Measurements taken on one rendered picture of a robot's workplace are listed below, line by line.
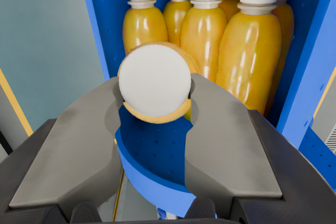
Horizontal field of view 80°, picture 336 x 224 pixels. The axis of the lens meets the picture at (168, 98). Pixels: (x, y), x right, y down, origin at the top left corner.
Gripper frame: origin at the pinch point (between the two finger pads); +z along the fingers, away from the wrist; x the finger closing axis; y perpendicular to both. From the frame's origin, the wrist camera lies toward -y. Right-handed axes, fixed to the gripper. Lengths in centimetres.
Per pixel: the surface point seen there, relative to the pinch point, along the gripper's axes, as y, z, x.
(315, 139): 49, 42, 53
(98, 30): 0.4, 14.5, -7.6
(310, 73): 1.6, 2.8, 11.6
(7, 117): 95, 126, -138
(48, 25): 22, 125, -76
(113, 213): 76, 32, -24
